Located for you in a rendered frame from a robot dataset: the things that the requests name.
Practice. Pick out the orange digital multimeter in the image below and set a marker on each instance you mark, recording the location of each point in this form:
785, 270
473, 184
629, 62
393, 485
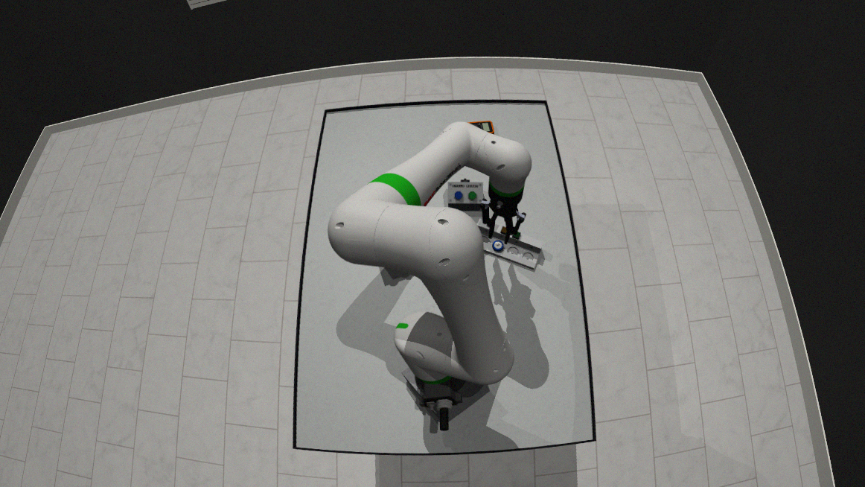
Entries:
484, 125

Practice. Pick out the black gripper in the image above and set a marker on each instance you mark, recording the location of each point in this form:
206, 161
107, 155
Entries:
507, 213

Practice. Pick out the grey button housing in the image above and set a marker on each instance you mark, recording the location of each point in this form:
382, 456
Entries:
461, 195

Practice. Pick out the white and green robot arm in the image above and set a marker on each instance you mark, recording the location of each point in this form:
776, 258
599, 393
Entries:
440, 246

